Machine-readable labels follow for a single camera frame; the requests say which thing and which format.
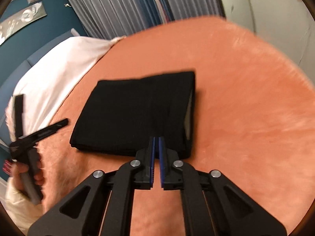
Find white cream blanket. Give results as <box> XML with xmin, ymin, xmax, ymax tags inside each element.
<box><xmin>5</xmin><ymin>36</ymin><xmax>122</xmax><ymax>141</ymax></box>

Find grey blue curtain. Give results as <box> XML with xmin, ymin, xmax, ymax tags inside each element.
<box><xmin>69</xmin><ymin>0</ymin><xmax>225</xmax><ymax>40</ymax></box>

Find black pants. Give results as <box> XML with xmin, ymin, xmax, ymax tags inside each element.
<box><xmin>69</xmin><ymin>71</ymin><xmax>195</xmax><ymax>159</ymax></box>

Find standing floor mirror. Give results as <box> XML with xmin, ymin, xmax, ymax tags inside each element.
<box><xmin>221</xmin><ymin>0</ymin><xmax>256</xmax><ymax>33</ymax></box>

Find person left hand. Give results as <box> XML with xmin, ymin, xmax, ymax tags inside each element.
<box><xmin>5</xmin><ymin>153</ymin><xmax>45</xmax><ymax>201</ymax></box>

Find orange velvet bed cover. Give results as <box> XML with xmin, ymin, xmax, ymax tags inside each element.
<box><xmin>36</xmin><ymin>15</ymin><xmax>315</xmax><ymax>236</ymax></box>

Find silver wall picture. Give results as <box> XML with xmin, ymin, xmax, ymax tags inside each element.
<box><xmin>0</xmin><ymin>2</ymin><xmax>47</xmax><ymax>44</ymax></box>

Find blue padded headboard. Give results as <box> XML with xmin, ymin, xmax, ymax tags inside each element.
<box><xmin>1</xmin><ymin>28</ymin><xmax>80</xmax><ymax>152</ymax></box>

